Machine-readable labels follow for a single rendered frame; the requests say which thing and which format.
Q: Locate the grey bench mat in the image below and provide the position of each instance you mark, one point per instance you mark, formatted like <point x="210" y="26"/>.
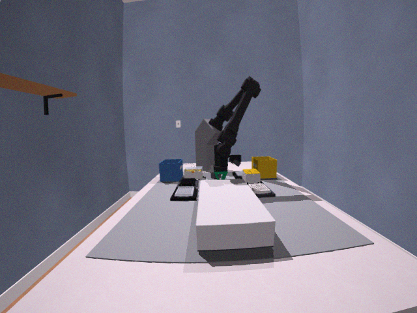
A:
<point x="163" y="231"/>

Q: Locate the yellow bin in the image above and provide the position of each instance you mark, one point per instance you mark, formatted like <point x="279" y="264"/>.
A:
<point x="265" y="165"/>

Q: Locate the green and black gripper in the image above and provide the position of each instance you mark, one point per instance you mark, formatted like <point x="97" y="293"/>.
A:
<point x="218" y="169"/>

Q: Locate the blue bin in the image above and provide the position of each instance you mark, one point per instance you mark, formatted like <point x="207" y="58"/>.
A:
<point x="171" y="170"/>

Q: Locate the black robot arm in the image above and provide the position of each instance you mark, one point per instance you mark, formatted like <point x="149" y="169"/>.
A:
<point x="250" y="88"/>

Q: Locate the white assay plate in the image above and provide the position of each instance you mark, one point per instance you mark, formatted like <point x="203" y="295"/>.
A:
<point x="259" y="188"/>
<point x="184" y="191"/>

